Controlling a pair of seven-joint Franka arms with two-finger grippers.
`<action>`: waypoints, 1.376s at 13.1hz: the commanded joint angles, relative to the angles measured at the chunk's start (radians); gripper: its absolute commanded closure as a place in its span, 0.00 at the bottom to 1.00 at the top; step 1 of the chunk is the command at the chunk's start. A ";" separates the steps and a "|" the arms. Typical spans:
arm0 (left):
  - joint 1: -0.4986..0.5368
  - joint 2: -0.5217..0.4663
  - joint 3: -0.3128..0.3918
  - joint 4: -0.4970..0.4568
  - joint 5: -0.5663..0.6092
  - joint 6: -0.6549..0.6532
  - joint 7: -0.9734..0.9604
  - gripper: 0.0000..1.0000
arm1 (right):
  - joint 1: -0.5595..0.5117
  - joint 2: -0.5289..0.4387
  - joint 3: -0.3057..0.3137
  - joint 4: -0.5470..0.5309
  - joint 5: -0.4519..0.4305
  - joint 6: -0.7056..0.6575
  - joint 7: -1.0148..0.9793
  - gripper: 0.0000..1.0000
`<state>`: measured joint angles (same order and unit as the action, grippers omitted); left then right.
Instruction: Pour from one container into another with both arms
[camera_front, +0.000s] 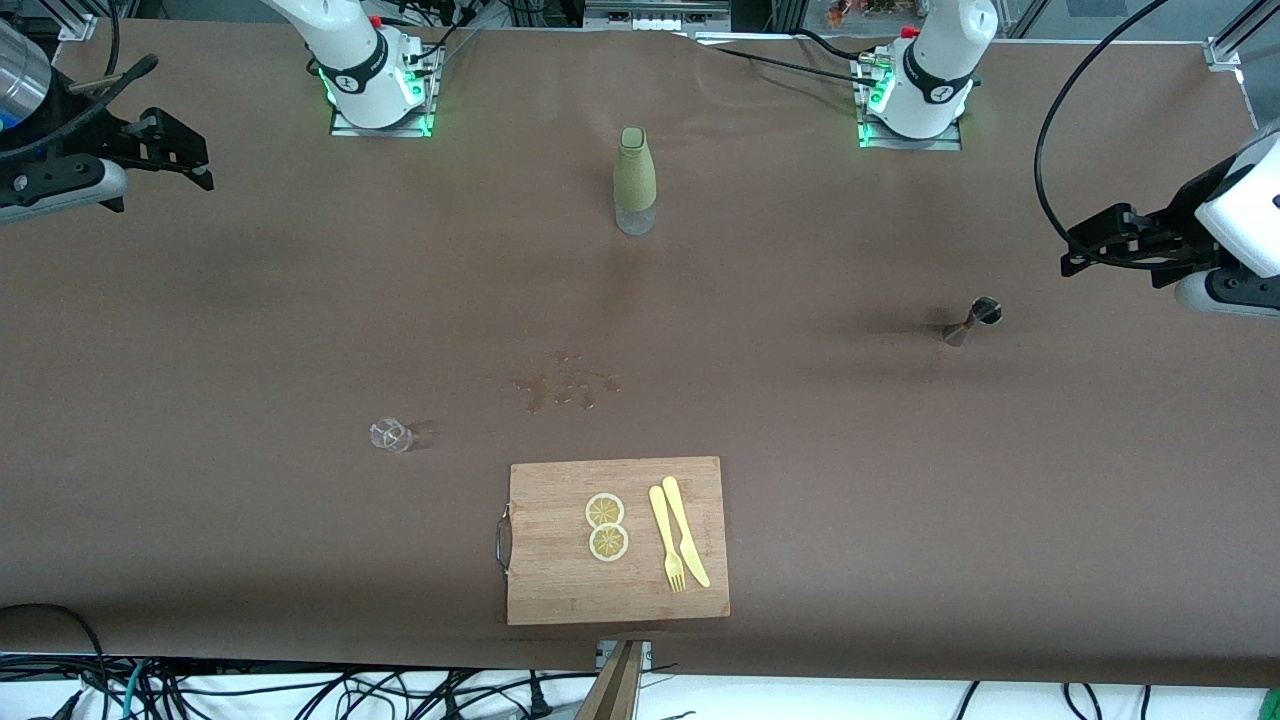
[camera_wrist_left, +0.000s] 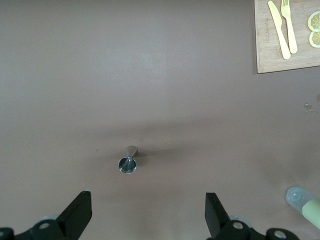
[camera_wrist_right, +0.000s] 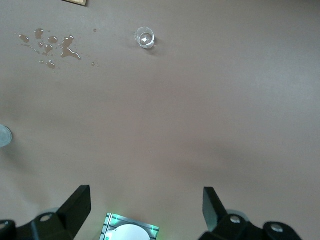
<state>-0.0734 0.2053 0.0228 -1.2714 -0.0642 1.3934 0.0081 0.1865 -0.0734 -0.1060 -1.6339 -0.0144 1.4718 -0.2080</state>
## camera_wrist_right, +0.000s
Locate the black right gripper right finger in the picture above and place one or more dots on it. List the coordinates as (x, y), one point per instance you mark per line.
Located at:
(225, 227)

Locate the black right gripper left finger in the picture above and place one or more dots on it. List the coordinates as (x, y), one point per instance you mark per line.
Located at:
(62, 225)

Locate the small clear measuring cup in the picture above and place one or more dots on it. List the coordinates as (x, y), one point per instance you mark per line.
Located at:
(145, 38)

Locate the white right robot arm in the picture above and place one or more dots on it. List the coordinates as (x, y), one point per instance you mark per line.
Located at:
(130, 233)

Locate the green sleeved glass bottle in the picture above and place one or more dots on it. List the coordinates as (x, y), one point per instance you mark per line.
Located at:
(4, 136)

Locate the brown table cover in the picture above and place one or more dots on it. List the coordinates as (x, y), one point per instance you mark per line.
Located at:
(175, 112)

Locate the spilled liquid puddle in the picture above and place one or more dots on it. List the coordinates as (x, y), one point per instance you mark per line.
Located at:
(65, 42)

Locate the wooden cutting board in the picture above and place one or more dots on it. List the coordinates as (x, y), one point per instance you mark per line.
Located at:
(77, 2)

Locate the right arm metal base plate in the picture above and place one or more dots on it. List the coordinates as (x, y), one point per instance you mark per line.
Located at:
(113, 220)

